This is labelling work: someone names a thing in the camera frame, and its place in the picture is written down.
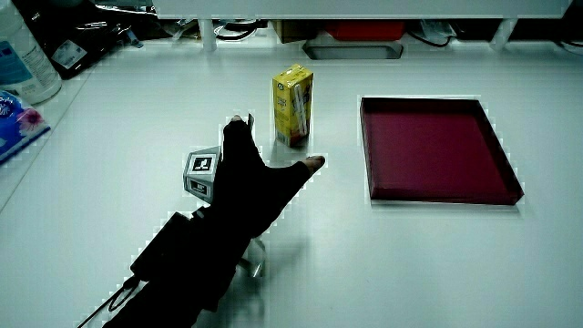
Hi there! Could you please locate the person's left hand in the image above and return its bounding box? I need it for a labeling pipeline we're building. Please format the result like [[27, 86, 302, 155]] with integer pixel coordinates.
[[182, 113, 327, 237]]

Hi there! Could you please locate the thin black glove cable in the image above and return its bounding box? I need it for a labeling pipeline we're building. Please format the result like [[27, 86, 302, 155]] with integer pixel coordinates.
[[76, 275, 140, 328]]

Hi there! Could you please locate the brown cardboard box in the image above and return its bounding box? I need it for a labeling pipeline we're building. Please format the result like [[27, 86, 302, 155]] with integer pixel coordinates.
[[271, 19, 321, 45]]

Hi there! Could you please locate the white desk shelf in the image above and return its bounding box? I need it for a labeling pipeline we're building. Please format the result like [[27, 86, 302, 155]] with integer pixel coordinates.
[[152, 0, 573, 52]]

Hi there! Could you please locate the black plastic bag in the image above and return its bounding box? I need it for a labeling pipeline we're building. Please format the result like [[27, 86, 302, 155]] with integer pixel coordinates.
[[12, 0, 143, 81]]

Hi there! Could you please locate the red box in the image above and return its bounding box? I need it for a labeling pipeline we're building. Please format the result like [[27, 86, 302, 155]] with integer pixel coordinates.
[[324, 19, 406, 42]]

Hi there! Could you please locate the yellow ice redtea carton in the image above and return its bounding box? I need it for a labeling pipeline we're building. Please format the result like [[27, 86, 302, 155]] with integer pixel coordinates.
[[271, 63, 315, 149]]

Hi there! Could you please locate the grey monitor stand base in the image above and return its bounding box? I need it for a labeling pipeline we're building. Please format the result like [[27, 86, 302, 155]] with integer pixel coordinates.
[[302, 39, 404, 61]]

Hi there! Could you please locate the dark red tray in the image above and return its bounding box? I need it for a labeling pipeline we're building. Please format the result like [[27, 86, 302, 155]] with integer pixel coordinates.
[[359, 96, 526, 206]]

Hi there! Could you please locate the white bottle with blue label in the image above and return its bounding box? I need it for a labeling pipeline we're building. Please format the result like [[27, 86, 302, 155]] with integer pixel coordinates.
[[0, 0, 63, 106]]

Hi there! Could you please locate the clear plastic piece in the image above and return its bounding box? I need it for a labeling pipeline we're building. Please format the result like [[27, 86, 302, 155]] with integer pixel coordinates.
[[236, 237, 268, 279]]

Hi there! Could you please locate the blue flowered tissue packet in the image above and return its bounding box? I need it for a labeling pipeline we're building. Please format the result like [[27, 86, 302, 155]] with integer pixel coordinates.
[[0, 89, 52, 165]]

